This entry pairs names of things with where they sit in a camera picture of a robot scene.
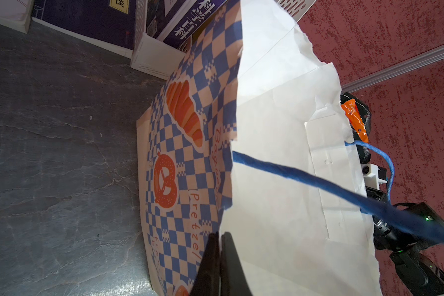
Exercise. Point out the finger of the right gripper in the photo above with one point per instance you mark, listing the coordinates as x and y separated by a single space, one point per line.
363 110

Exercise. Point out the blue spine book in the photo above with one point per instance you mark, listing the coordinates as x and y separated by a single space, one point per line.
174 22

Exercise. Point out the white sketch book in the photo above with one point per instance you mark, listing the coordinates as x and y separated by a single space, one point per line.
16 14

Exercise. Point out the orange red condiment packet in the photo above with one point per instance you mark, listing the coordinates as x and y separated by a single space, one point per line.
355 119

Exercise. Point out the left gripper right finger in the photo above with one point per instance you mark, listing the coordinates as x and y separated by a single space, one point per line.
232 278

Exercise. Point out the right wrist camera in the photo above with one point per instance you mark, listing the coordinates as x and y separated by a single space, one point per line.
374 176

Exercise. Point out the checkered paper bag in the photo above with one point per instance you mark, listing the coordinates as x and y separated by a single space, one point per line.
247 146

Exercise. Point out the white file organizer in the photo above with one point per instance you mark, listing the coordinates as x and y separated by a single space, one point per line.
152 56

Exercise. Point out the dark blue book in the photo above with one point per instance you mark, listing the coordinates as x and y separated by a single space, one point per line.
107 24

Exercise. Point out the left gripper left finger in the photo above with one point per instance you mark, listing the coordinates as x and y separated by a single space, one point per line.
207 281

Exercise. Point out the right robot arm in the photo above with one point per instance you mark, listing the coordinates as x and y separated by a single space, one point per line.
419 274

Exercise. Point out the right metal corner post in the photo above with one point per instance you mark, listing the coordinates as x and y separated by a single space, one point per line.
414 63

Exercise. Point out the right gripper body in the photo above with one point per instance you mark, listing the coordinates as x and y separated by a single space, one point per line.
385 236

